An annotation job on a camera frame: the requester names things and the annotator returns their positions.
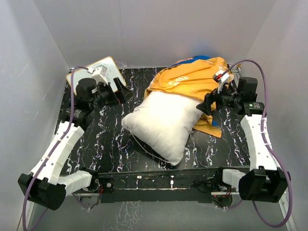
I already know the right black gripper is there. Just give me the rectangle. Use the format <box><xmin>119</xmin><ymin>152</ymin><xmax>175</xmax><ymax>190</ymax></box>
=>
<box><xmin>196</xmin><ymin>80</ymin><xmax>241</xmax><ymax>116</ymax></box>

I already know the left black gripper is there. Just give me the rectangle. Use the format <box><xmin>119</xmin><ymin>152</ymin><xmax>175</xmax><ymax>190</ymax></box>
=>
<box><xmin>90</xmin><ymin>78</ymin><xmax>135</xmax><ymax>111</ymax></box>

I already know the orange and blue pillowcase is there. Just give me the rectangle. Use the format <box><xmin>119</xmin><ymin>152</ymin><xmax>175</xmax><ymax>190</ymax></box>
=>
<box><xmin>144</xmin><ymin>56</ymin><xmax>227</xmax><ymax>138</ymax></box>

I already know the white pillow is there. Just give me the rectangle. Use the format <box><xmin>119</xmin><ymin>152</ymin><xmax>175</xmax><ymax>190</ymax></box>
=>
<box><xmin>121</xmin><ymin>91</ymin><xmax>203</xmax><ymax>166</ymax></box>

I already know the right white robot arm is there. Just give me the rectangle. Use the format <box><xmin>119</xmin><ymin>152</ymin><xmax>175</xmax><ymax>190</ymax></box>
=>
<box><xmin>196</xmin><ymin>74</ymin><xmax>287</xmax><ymax>203</ymax></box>

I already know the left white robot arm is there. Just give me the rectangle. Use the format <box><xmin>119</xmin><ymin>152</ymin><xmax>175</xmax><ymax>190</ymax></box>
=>
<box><xmin>18</xmin><ymin>77</ymin><xmax>133</xmax><ymax>210</ymax></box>

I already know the small whiteboard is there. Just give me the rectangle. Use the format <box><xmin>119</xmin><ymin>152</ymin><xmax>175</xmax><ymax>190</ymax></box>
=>
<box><xmin>73</xmin><ymin>56</ymin><xmax>127</xmax><ymax>94</ymax></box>

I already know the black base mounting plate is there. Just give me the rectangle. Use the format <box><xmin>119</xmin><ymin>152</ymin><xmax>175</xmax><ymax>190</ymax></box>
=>
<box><xmin>76</xmin><ymin>168</ymin><xmax>236</xmax><ymax>207</ymax></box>

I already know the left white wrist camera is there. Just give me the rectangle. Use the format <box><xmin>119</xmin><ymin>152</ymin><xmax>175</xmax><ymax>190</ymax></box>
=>
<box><xmin>87</xmin><ymin>65</ymin><xmax>109</xmax><ymax>85</ymax></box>

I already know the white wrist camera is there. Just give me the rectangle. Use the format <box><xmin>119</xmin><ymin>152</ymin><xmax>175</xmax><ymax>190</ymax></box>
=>
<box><xmin>87</xmin><ymin>65</ymin><xmax>109</xmax><ymax>85</ymax></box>
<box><xmin>213</xmin><ymin>70</ymin><xmax>230</xmax><ymax>94</ymax></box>

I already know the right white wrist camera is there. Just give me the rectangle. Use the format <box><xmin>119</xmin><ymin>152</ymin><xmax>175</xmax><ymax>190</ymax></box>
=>
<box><xmin>213</xmin><ymin>70</ymin><xmax>230</xmax><ymax>94</ymax></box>

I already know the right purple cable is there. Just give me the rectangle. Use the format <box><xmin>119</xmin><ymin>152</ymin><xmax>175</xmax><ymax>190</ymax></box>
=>
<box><xmin>216</xmin><ymin>59</ymin><xmax>293</xmax><ymax>228</ymax></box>

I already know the aluminium frame rail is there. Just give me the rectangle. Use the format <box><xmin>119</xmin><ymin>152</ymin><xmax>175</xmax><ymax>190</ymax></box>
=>
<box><xmin>20</xmin><ymin>193</ymin><xmax>297</xmax><ymax>231</ymax></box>

